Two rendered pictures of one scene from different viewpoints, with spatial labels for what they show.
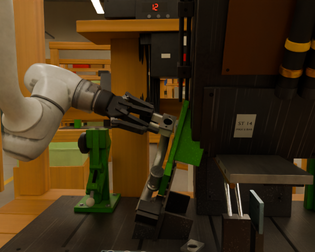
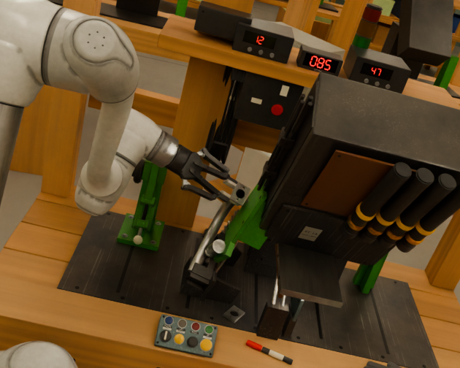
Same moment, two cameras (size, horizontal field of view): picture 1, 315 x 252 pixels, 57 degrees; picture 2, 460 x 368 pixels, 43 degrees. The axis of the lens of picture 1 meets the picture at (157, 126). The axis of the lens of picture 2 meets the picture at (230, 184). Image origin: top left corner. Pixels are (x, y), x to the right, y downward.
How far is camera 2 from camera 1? 0.90 m
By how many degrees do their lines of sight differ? 24
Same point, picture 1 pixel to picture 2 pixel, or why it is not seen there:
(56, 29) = not seen: outside the picture
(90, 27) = (175, 47)
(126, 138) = not seen: hidden behind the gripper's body
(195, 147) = (261, 234)
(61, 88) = (139, 146)
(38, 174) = (68, 175)
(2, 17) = (120, 129)
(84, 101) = (160, 161)
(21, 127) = (102, 193)
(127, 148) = not seen: hidden behind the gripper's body
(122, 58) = (202, 72)
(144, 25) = (242, 63)
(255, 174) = (301, 292)
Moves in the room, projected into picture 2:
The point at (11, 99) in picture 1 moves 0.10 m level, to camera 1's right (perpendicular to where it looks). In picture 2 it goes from (104, 178) to (146, 187)
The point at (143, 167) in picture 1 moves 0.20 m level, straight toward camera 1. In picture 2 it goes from (196, 197) to (197, 231)
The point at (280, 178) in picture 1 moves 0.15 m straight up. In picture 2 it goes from (317, 299) to (339, 250)
